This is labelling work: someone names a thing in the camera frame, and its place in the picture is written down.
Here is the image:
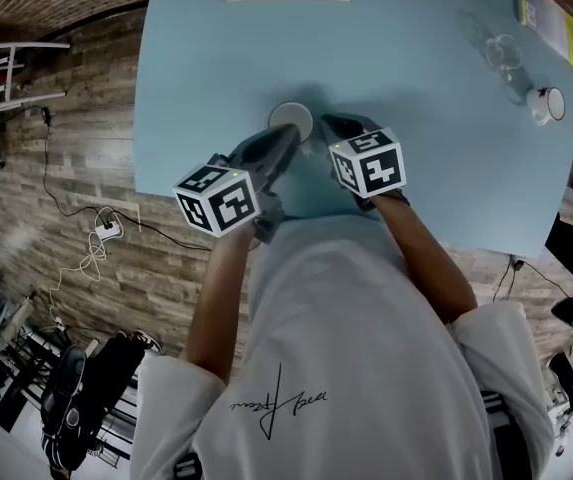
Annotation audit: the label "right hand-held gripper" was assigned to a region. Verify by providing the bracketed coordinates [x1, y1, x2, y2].
[319, 112, 412, 213]

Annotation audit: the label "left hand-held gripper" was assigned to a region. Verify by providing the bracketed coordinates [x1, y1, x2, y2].
[172, 123, 302, 244]

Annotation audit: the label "white paper cup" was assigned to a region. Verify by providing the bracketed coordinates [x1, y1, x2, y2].
[267, 100, 314, 145]

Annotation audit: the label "person's right forearm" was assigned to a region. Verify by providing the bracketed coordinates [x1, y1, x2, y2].
[373, 195, 480, 327]

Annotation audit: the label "person's left forearm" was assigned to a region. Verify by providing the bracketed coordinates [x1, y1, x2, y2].
[180, 226, 268, 385]

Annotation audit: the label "clear glass cup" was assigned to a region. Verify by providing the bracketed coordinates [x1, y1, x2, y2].
[482, 33, 525, 85]

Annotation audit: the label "white power strip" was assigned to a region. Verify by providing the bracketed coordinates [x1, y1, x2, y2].
[94, 219, 123, 240]

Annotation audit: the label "white enamel mug dark rim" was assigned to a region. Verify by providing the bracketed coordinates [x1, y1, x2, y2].
[525, 85, 567, 127]

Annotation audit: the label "person's white shirt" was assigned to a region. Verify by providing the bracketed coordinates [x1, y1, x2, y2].
[129, 215, 556, 480]

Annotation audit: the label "book with yellow edge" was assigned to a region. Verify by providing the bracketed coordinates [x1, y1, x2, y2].
[514, 0, 573, 70]

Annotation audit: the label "white chair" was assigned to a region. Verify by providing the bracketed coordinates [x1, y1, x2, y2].
[0, 24, 73, 119]

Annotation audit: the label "black shoe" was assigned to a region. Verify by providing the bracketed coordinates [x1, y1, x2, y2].
[39, 344, 88, 440]

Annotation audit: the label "person's black striped trousers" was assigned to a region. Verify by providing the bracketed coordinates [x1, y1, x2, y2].
[479, 389, 530, 480]

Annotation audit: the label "black metal shoe rack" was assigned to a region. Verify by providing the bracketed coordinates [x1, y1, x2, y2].
[0, 317, 140, 469]

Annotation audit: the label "black sneaker white stripes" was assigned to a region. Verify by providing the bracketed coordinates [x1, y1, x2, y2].
[40, 430, 80, 480]

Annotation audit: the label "thin black cable with plug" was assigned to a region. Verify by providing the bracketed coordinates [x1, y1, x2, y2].
[490, 253, 573, 305]

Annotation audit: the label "white tangled cable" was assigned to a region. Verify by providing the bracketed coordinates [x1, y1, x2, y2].
[45, 206, 117, 327]

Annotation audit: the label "black floor cable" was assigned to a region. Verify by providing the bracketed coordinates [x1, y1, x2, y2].
[0, 103, 215, 253]

